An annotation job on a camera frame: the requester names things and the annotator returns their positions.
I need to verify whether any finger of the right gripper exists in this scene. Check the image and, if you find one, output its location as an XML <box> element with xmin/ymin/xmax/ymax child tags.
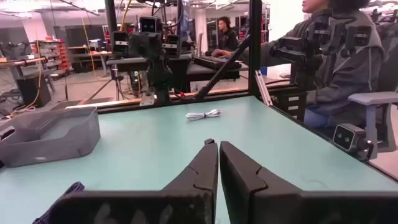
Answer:
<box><xmin>145</xmin><ymin>32</ymin><xmax>163</xmax><ymax>60</ymax></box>
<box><xmin>128</xmin><ymin>32</ymin><xmax>146</xmax><ymax>60</ymax></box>

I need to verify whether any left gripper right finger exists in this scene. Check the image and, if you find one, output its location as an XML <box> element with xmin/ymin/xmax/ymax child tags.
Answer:
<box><xmin>220</xmin><ymin>141</ymin><xmax>307</xmax><ymax>224</ymax></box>

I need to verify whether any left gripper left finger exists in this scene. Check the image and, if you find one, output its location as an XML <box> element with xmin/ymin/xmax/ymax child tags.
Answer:
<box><xmin>161</xmin><ymin>138</ymin><xmax>219</xmax><ymax>224</ymax></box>

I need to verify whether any white USB-C cable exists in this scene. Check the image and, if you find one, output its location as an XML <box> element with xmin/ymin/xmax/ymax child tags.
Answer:
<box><xmin>185</xmin><ymin>108</ymin><xmax>222</xmax><ymax>121</ymax></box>

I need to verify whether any blue pen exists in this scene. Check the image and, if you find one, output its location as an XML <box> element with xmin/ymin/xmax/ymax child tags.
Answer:
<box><xmin>32</xmin><ymin>181</ymin><xmax>85</xmax><ymax>224</ymax></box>

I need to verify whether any wooden table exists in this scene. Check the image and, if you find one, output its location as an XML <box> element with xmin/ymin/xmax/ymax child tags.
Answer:
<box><xmin>68</xmin><ymin>45</ymin><xmax>113</xmax><ymax>75</ymax></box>

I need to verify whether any black tripod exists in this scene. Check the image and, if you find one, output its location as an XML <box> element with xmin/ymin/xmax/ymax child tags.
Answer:
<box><xmin>83</xmin><ymin>65</ymin><xmax>125</xmax><ymax>105</ymax></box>

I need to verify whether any dark gray desk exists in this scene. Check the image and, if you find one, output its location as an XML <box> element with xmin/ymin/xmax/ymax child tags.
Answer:
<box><xmin>107</xmin><ymin>54</ymin><xmax>249</xmax><ymax>93</ymax></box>

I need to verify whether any shelf with red bins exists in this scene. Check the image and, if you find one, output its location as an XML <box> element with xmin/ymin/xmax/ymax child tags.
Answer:
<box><xmin>30</xmin><ymin>35</ymin><xmax>74</xmax><ymax>77</ymax></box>

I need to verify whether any person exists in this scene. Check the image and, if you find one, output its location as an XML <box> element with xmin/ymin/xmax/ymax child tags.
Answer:
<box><xmin>205</xmin><ymin>16</ymin><xmax>240</xmax><ymax>57</ymax></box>
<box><xmin>214</xmin><ymin>0</ymin><xmax>398</xmax><ymax>130</ymax></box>

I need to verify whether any black drawer cabinet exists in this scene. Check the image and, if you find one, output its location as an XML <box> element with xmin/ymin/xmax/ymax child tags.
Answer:
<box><xmin>273</xmin><ymin>90</ymin><xmax>308</xmax><ymax>122</ymax></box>

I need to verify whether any silver aluminium extrusion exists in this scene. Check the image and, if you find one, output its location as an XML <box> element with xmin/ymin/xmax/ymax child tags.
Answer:
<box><xmin>254</xmin><ymin>70</ymin><xmax>274</xmax><ymax>106</ymax></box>

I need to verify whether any black box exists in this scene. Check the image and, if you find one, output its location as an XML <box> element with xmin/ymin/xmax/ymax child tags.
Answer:
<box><xmin>16</xmin><ymin>74</ymin><xmax>52</xmax><ymax>108</ymax></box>

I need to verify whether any workbench with metal legs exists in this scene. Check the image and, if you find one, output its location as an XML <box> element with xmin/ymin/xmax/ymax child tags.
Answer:
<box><xmin>0</xmin><ymin>55</ymin><xmax>57</xmax><ymax>94</ymax></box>

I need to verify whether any gray plastic bin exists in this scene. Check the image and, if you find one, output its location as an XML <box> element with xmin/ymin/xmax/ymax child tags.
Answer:
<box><xmin>0</xmin><ymin>105</ymin><xmax>101</xmax><ymax>168</ymax></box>

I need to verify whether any gray office chair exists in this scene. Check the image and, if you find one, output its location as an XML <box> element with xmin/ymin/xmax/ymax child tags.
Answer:
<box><xmin>347</xmin><ymin>21</ymin><xmax>398</xmax><ymax>161</ymax></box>

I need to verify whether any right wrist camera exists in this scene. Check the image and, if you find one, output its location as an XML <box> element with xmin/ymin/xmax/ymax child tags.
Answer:
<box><xmin>139</xmin><ymin>16</ymin><xmax>163</xmax><ymax>34</ymax></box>

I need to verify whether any black aluminium table frame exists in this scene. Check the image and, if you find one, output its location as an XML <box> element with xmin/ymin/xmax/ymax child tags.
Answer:
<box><xmin>67</xmin><ymin>0</ymin><xmax>398</xmax><ymax>183</ymax></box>

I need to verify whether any gray stereo camera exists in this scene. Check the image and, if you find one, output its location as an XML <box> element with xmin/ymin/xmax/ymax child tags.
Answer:
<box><xmin>332</xmin><ymin>123</ymin><xmax>374</xmax><ymax>161</ymax></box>

